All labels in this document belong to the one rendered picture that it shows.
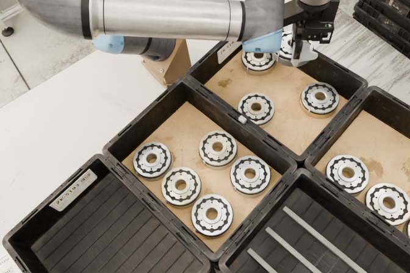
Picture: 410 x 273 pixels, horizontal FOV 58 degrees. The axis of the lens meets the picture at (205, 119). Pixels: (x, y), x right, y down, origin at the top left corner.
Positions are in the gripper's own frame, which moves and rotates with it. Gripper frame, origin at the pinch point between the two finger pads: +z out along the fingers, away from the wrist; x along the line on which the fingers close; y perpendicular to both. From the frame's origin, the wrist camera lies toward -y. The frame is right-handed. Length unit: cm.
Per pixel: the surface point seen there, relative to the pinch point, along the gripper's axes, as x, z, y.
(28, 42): 88, 100, -155
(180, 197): -34.5, 13.4, -27.2
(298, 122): -10.5, 16.4, 3.0
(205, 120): -10.6, 16.5, -23.0
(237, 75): 5.2, 16.4, -14.3
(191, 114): -8.7, 16.5, -27.3
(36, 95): 5, 30, -86
